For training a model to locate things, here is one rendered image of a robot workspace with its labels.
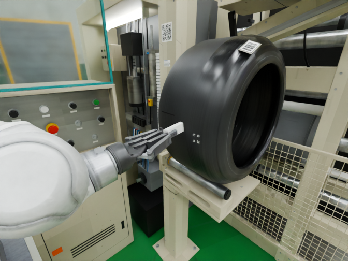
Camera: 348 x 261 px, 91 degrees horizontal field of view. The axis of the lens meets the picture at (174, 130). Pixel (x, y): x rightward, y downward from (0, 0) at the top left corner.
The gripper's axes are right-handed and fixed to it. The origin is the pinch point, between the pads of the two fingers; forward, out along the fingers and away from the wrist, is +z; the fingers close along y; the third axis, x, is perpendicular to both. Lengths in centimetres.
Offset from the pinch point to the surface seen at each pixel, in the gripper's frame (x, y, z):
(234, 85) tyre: -11.6, -11.5, 13.7
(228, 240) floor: 127, 8, 50
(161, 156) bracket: 25.8, 23.6, 9.1
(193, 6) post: -38, 26, 40
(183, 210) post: 78, 26, 21
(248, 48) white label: -20.2, -10.4, 22.0
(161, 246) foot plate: 120, 40, 5
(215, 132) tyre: 0.1, -10.4, 6.6
